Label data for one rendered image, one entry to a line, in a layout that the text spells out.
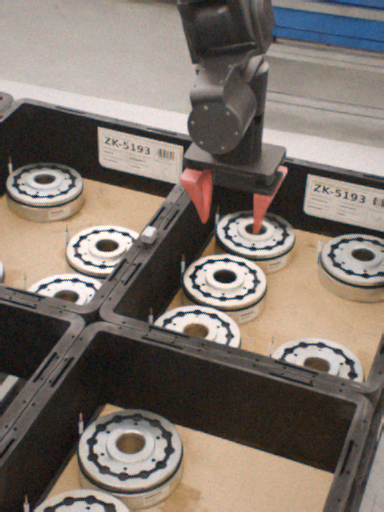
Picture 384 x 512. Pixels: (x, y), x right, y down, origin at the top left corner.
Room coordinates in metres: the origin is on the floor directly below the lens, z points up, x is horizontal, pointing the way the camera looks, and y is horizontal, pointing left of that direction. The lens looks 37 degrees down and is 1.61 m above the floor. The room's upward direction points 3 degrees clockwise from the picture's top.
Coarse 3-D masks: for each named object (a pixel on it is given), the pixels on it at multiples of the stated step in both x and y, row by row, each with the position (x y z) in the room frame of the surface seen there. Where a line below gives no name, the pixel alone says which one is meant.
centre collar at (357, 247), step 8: (352, 248) 1.03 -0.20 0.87; (360, 248) 1.04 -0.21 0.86; (368, 248) 1.04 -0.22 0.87; (344, 256) 1.02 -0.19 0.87; (352, 256) 1.02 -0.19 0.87; (376, 256) 1.02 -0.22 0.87; (352, 264) 1.00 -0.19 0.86; (360, 264) 1.00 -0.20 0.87; (368, 264) 1.00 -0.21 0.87; (376, 264) 1.00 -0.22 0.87
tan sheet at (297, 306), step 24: (312, 240) 1.10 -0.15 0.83; (312, 264) 1.05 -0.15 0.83; (288, 288) 0.99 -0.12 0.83; (312, 288) 1.00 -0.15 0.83; (264, 312) 0.94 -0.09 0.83; (288, 312) 0.95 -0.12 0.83; (312, 312) 0.95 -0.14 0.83; (336, 312) 0.95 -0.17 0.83; (360, 312) 0.95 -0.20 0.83; (240, 336) 0.90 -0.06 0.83; (264, 336) 0.90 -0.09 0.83; (288, 336) 0.90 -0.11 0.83; (312, 336) 0.90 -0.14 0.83; (336, 336) 0.91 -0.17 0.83; (360, 336) 0.91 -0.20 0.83; (360, 360) 0.87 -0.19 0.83
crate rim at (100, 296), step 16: (0, 112) 1.23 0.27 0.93; (64, 112) 1.24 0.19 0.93; (80, 112) 1.24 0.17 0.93; (128, 128) 1.21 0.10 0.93; (144, 128) 1.20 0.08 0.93; (160, 128) 1.20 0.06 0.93; (176, 192) 1.05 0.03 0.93; (160, 208) 1.01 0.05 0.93; (128, 256) 0.91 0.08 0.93; (112, 272) 0.88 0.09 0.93; (0, 288) 0.84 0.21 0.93; (16, 288) 0.84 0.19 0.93; (112, 288) 0.85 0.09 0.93; (48, 304) 0.82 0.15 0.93; (64, 304) 0.82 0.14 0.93; (96, 304) 0.82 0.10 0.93; (96, 320) 0.81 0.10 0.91
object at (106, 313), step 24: (312, 168) 1.12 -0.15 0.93; (336, 168) 1.12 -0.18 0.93; (168, 216) 0.99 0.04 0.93; (144, 264) 0.90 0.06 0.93; (120, 288) 0.85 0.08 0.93; (168, 336) 0.78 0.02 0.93; (192, 336) 0.78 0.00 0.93; (264, 360) 0.75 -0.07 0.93; (336, 384) 0.72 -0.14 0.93; (360, 384) 0.72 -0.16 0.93
